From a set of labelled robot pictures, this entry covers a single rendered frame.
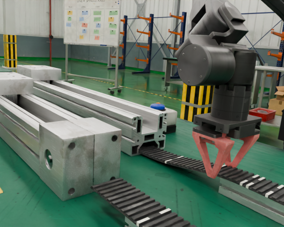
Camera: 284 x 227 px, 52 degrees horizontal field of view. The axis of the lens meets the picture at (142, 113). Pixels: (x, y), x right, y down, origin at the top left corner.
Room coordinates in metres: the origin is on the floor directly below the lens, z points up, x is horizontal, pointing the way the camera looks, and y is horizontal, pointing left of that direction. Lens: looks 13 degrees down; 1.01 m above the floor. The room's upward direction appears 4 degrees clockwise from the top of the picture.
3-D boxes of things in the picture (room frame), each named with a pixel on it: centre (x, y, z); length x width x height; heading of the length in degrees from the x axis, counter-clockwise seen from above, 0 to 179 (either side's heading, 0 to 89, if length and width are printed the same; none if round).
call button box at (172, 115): (0.77, -0.03, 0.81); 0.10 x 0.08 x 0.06; 130
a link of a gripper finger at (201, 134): (0.45, -0.13, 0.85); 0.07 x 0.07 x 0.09; 41
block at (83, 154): (0.45, 0.09, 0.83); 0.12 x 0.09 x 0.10; 130
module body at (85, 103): (0.91, 0.24, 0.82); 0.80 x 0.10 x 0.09; 40
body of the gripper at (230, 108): (0.46, -0.14, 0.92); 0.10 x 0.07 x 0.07; 131
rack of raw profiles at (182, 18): (11.09, 0.14, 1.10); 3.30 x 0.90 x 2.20; 41
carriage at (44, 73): (1.10, 0.40, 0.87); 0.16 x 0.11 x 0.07; 40
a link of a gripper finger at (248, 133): (0.47, -0.15, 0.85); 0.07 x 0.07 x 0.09; 41
